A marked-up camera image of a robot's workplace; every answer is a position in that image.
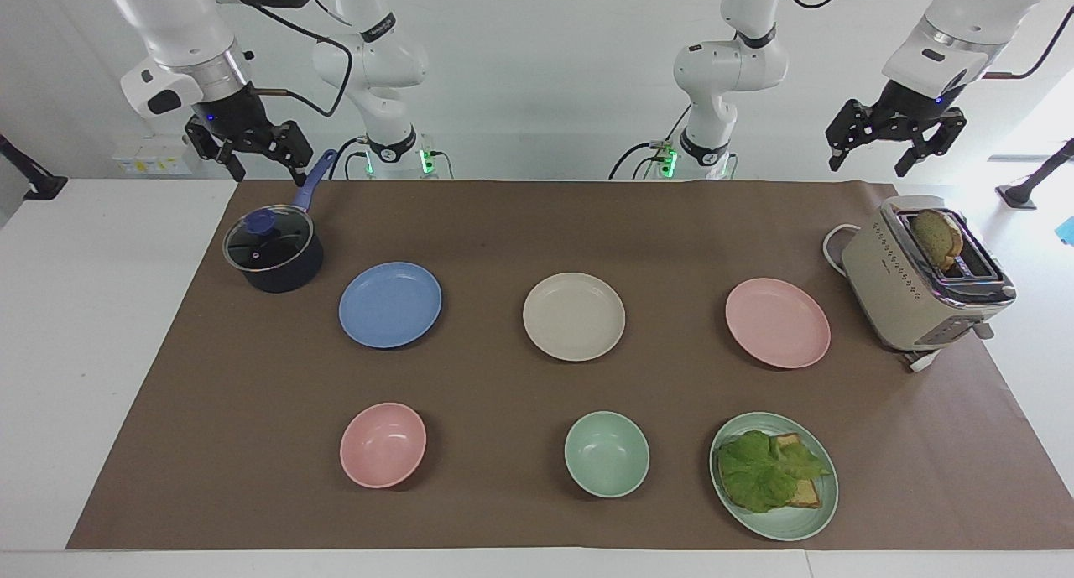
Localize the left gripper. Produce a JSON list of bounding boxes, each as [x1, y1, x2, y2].
[[826, 78, 967, 179]]

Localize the toast slice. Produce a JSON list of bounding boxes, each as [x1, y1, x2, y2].
[[728, 432, 824, 510]]

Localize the beige toaster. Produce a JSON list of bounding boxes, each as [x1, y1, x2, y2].
[[841, 195, 1019, 353]]

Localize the green lettuce leaf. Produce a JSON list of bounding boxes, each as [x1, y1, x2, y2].
[[717, 430, 832, 514]]

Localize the beige plate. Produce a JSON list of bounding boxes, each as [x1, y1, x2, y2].
[[522, 272, 627, 362]]

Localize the dark blue saucepan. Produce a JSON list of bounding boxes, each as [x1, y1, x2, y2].
[[222, 149, 339, 294]]

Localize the green bowl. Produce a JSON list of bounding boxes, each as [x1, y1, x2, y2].
[[564, 411, 651, 499]]

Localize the green plate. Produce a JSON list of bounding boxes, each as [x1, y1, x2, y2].
[[709, 411, 840, 543]]

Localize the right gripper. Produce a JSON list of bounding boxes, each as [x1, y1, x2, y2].
[[184, 82, 315, 187]]

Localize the blue plate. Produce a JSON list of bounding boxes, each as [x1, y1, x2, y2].
[[338, 262, 443, 350]]

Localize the glass lid with blue knob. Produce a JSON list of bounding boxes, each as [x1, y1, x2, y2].
[[223, 207, 316, 273]]

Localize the black stand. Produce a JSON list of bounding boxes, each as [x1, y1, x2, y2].
[[0, 133, 69, 202], [994, 138, 1074, 211]]

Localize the round bread slice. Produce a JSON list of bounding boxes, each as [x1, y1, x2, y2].
[[911, 209, 965, 271]]

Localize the pink bowl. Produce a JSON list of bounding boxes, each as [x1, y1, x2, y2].
[[339, 403, 428, 489]]

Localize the white wall socket box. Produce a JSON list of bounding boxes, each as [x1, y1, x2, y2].
[[112, 141, 193, 177]]

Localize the pink plate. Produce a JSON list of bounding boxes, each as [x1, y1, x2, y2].
[[725, 278, 832, 370]]

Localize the white power cable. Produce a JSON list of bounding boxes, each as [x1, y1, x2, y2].
[[821, 222, 863, 274]]

